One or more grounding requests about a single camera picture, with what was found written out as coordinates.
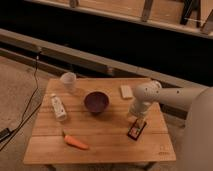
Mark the white sponge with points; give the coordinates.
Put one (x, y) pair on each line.
(126, 92)

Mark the dark purple bowl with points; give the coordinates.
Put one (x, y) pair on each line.
(96, 102)

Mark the white plastic cup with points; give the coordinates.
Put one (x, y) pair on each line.
(69, 80)

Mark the white bottle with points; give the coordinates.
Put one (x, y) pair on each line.
(59, 110)

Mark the orange carrot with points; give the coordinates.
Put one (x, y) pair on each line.
(74, 142)

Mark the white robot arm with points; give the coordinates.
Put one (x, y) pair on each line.
(197, 144)

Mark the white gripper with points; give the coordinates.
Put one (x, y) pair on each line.
(139, 110)

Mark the wooden table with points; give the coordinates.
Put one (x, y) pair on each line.
(105, 134)

